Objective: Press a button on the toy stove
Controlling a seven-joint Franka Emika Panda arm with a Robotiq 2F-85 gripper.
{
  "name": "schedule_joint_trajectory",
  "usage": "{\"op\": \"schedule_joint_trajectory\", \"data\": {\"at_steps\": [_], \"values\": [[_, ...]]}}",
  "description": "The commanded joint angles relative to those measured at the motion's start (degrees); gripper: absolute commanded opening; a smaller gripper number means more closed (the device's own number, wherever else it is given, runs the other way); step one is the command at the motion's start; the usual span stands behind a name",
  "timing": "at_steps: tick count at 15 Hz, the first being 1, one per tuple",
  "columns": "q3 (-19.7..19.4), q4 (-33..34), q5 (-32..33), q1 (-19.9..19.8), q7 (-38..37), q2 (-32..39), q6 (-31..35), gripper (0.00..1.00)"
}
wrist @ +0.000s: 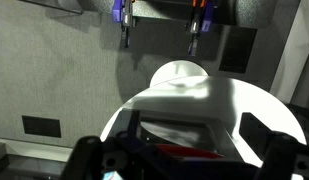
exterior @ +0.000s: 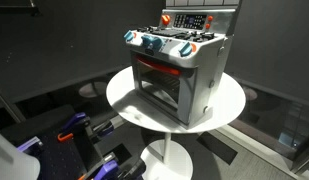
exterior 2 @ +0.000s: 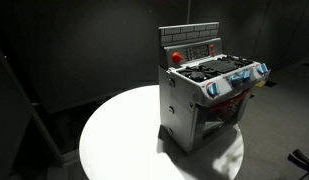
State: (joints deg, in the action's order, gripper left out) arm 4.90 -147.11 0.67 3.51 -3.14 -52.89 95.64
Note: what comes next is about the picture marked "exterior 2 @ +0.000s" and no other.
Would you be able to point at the grey toy stove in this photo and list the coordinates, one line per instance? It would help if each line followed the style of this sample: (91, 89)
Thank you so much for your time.
(180, 110)

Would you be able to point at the red stove knob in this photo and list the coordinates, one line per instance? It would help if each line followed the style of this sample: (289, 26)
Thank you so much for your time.
(176, 57)

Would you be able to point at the blue stove knob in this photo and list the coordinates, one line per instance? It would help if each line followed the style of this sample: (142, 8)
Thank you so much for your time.
(262, 69)
(213, 89)
(246, 74)
(234, 79)

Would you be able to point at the purple black clamp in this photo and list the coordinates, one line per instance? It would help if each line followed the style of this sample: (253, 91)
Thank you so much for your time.
(300, 160)

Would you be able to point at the round white pedestal table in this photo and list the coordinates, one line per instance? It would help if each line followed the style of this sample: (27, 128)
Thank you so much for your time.
(124, 140)

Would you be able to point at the dark slanted frame bar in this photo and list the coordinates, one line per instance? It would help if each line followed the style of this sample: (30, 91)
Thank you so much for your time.
(34, 116)

